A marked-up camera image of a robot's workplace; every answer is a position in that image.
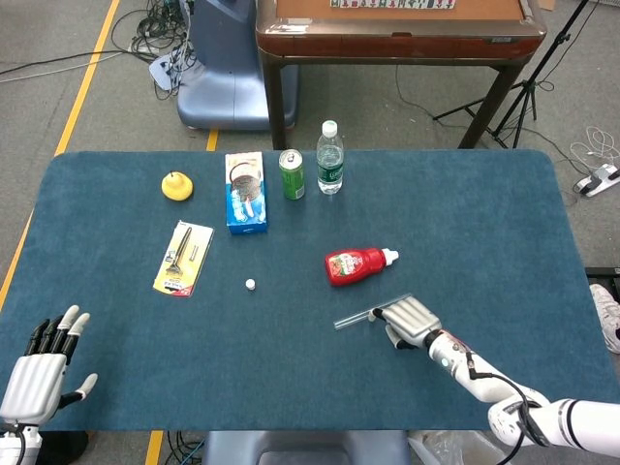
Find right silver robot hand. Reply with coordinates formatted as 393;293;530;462
367;295;443;351

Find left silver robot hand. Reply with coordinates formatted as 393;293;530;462
0;304;99;427

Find clear glass test tube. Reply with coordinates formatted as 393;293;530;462
333;293;414;331

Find red ketchup squeeze bottle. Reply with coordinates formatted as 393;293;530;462
325;247;400;288

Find blue felt table cover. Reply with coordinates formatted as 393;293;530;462
0;148;620;432

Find clear plastic bag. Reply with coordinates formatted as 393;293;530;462
406;429;493;465

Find grey-blue robot torso base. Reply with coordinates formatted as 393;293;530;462
201;429;412;465

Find clear plastic water bottle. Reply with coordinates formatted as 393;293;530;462
316;120;345;196

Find green drink can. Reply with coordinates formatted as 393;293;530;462
278;148;306;202

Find black box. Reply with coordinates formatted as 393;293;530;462
584;265;620;292

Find razor in yellow blister pack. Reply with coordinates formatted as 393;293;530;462
152;220;215;298

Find blue cookie box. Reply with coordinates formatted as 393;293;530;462
224;151;269;236

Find white power strip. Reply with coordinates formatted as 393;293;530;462
573;163;620;198

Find yellow pear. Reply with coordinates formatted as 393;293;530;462
161;170;195;201

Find black tripod stand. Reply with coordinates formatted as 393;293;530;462
432;0;590;149

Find brown mahjong table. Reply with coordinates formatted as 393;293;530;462
255;0;547;150

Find face-up mahjong tile row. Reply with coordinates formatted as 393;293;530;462
329;0;456;11

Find white extension socket block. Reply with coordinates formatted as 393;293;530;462
148;52;186;92

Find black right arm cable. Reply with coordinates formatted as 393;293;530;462
465;352;551;450

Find black cables under table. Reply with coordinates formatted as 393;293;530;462
167;429;203;465

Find white coiled cable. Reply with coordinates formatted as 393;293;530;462
570;125;620;169

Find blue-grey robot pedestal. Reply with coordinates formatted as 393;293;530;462
176;0;299;131

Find tangled floor cable bundle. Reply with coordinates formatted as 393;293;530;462
110;0;198;101

